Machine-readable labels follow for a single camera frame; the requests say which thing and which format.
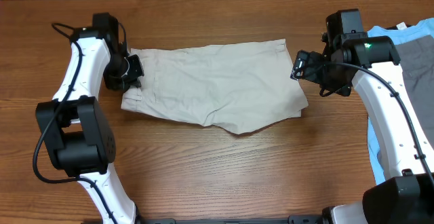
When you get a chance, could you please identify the beige shorts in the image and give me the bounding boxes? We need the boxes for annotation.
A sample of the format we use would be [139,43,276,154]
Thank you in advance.
[121,39,309,134]

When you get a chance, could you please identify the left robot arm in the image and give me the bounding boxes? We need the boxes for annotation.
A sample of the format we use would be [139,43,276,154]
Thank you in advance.
[33,13,144,223]

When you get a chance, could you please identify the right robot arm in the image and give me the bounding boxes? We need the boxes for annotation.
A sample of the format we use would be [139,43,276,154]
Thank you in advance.
[288,9,433,224]

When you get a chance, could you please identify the light blue t-shirt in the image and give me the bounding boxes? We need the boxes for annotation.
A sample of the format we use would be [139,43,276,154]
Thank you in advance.
[367,18,433,185]

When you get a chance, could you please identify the grey shorts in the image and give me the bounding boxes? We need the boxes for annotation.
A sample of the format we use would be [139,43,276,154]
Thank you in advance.
[396,35,433,149]

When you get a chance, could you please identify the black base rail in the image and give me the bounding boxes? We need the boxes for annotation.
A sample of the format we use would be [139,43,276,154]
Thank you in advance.
[135,214,333,224]

